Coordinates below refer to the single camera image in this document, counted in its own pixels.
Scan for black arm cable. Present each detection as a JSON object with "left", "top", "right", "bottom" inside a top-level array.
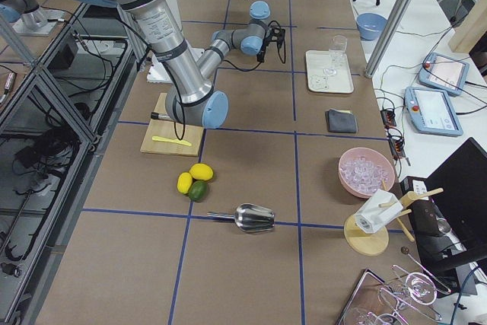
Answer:
[{"left": 216, "top": 20, "right": 288, "bottom": 73}]

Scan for clear wine glass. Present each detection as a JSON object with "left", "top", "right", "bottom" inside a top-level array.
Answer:
[{"left": 324, "top": 34, "right": 348, "bottom": 76}]

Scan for teach pendant tablet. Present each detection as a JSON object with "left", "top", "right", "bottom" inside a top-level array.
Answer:
[
  {"left": 404, "top": 87, "right": 463, "bottom": 137},
  {"left": 419, "top": 52, "right": 469, "bottom": 97}
]

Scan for aluminium frame post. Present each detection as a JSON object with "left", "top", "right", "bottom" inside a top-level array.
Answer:
[{"left": 364, "top": 0, "right": 412, "bottom": 78}]

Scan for steel ice scoop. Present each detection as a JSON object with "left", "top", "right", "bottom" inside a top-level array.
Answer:
[{"left": 207, "top": 203, "right": 275, "bottom": 233}]

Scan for grey folded cloth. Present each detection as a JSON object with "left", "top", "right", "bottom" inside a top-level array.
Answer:
[{"left": 325, "top": 109, "right": 358, "bottom": 133}]

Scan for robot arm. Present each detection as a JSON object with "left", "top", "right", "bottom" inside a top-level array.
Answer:
[{"left": 77, "top": 0, "right": 270, "bottom": 129}]

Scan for green lime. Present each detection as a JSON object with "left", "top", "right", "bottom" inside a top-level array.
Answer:
[{"left": 187, "top": 180, "right": 208, "bottom": 202}]

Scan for teach pendant tablet near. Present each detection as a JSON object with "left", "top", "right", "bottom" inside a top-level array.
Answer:
[{"left": 404, "top": 87, "right": 463, "bottom": 137}]

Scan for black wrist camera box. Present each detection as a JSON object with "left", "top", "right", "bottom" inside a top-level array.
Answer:
[{"left": 269, "top": 26, "right": 285, "bottom": 48}]

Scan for yellow lemon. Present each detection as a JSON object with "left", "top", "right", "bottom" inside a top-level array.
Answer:
[
  {"left": 177, "top": 172, "right": 193, "bottom": 195},
  {"left": 189, "top": 163, "right": 214, "bottom": 181}
]

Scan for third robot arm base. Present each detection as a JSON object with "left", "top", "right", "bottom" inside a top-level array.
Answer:
[{"left": 1, "top": 0, "right": 65, "bottom": 37}]

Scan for wooden stand with round base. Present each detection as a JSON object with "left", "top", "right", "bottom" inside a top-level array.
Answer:
[{"left": 344, "top": 188, "right": 444, "bottom": 256}]

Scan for white carton on stand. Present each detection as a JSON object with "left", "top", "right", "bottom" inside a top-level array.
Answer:
[{"left": 353, "top": 190, "right": 403, "bottom": 234}]

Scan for teach pendant tablet far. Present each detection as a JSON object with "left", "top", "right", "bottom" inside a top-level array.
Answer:
[{"left": 419, "top": 52, "right": 469, "bottom": 97}]

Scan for blue bowl on desk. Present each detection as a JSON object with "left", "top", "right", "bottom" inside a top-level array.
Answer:
[{"left": 356, "top": 13, "right": 387, "bottom": 41}]

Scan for yellow plastic knife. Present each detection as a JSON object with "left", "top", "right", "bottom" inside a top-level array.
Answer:
[{"left": 151, "top": 135, "right": 193, "bottom": 147}]

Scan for wooden cutting board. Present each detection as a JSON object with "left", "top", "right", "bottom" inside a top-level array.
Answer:
[{"left": 139, "top": 92, "right": 205, "bottom": 158}]

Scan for clear ice cubes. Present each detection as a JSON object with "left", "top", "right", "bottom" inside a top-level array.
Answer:
[{"left": 339, "top": 156, "right": 393, "bottom": 196}]

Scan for pink bowl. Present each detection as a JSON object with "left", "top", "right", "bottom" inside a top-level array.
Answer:
[{"left": 338, "top": 147, "right": 396, "bottom": 199}]

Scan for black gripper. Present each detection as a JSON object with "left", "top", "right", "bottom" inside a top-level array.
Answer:
[{"left": 256, "top": 29, "right": 271, "bottom": 62}]

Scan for upturned wine glass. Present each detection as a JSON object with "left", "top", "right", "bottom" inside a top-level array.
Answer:
[{"left": 389, "top": 264, "right": 452, "bottom": 306}]

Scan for steel muddler with black cap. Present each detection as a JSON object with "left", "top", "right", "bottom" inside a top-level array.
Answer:
[{"left": 150, "top": 111, "right": 172, "bottom": 121}]

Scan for cream bear serving tray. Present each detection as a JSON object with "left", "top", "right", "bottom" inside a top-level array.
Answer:
[{"left": 305, "top": 50, "right": 354, "bottom": 94}]

